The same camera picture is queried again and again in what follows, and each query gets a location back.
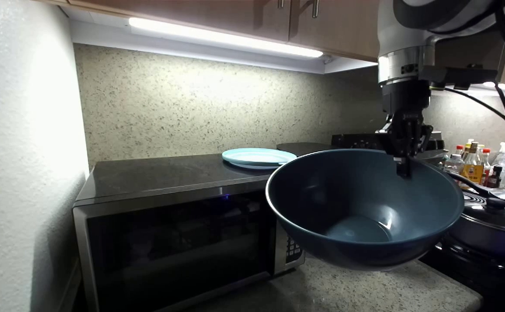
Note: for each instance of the light blue plate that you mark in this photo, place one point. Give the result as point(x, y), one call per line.
point(258, 157)

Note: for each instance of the under-cabinet light strip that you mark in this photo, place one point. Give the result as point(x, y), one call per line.
point(220, 38)

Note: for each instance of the stainless steel microwave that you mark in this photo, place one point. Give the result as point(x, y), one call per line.
point(166, 232)

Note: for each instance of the large blue bowl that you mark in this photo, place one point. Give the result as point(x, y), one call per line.
point(353, 208)

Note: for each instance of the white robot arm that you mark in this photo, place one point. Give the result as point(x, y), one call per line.
point(409, 31)

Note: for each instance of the wooden upper cabinet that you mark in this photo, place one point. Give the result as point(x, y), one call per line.
point(343, 27)

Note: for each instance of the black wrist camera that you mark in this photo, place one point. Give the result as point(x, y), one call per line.
point(457, 76)

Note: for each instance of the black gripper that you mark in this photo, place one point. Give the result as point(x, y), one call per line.
point(405, 131)

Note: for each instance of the condiment bottles group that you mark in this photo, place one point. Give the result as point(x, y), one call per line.
point(478, 163)

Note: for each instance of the black electric stove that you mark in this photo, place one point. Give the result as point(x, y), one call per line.
point(471, 267)

